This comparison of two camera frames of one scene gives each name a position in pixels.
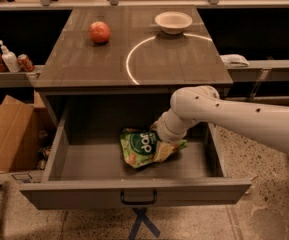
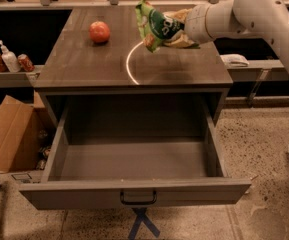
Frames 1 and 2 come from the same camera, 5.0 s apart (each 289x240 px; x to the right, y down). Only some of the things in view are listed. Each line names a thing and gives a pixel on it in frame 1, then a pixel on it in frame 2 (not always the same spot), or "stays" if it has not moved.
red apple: [99, 31] stays
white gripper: [166, 133] -> [195, 24]
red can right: [24, 63] stays
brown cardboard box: [18, 136] stays
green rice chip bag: [143, 146] -> [155, 26]
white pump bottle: [10, 58] stays
